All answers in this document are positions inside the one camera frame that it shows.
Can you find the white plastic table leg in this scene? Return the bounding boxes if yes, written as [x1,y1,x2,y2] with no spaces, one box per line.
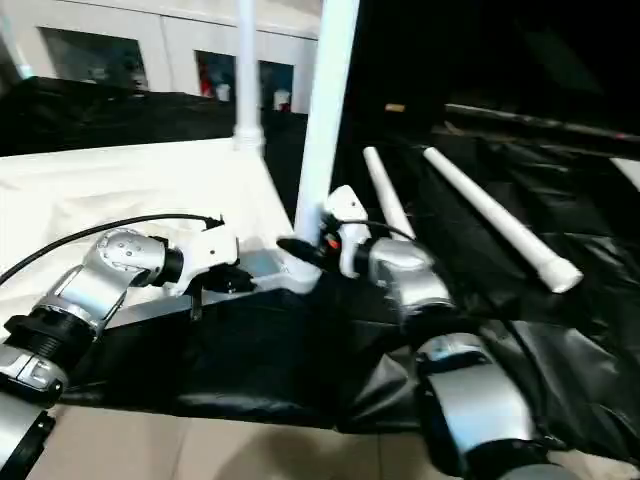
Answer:
[231,0,265,157]
[291,0,362,251]
[422,145,585,295]
[362,145,417,242]

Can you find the white plastic table top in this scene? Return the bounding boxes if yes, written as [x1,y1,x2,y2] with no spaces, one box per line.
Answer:
[0,138,322,342]

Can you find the black mat cloth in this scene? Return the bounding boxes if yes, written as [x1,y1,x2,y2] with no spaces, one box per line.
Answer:
[0,74,640,461]

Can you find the long black rod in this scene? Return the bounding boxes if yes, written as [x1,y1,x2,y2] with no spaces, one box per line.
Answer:
[443,102,640,147]

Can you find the dark tall cabinet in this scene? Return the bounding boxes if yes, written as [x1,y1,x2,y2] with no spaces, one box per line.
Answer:
[344,0,640,126]

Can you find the white display cabinet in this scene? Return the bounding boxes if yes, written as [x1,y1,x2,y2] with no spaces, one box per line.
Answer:
[0,0,322,115]

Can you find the white board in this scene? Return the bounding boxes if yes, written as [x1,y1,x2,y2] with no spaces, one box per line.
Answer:
[609,157,640,192]

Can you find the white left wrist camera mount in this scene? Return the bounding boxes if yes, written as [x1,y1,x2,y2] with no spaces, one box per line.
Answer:
[168,218,242,302]

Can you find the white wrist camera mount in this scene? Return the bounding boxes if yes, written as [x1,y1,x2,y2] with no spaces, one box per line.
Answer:
[324,184,375,280]
[168,218,242,302]

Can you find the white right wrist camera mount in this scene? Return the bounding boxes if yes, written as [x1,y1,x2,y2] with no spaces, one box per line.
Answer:
[324,184,375,280]

